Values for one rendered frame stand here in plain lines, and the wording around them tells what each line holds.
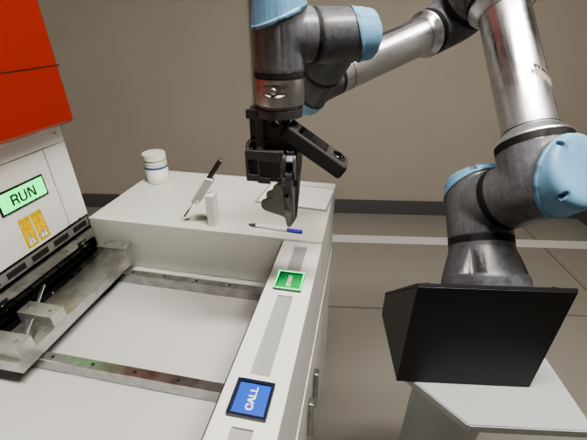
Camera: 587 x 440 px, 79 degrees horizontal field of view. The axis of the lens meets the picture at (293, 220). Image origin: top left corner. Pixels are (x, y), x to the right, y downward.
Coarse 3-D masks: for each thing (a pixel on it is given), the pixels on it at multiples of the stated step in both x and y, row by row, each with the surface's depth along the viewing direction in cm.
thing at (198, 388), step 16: (48, 352) 70; (48, 368) 70; (64, 368) 69; (80, 368) 68; (96, 368) 67; (112, 368) 67; (128, 368) 67; (128, 384) 67; (144, 384) 66; (160, 384) 65; (176, 384) 64; (192, 384) 64; (208, 384) 64; (208, 400) 64
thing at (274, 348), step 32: (288, 256) 80; (320, 256) 81; (256, 320) 63; (288, 320) 63; (256, 352) 57; (288, 352) 57; (224, 384) 52; (288, 384) 52; (224, 416) 48; (288, 416) 54
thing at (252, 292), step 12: (120, 276) 92; (132, 276) 92; (144, 276) 91; (156, 276) 91; (168, 276) 91; (180, 276) 91; (180, 288) 90; (192, 288) 89; (204, 288) 89; (216, 288) 88; (228, 288) 87; (240, 288) 87; (252, 288) 87
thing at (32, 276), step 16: (80, 240) 91; (96, 240) 96; (48, 256) 83; (64, 256) 86; (96, 256) 97; (32, 272) 78; (64, 272) 89; (16, 288) 74; (48, 288) 83; (0, 304) 71; (16, 320) 75
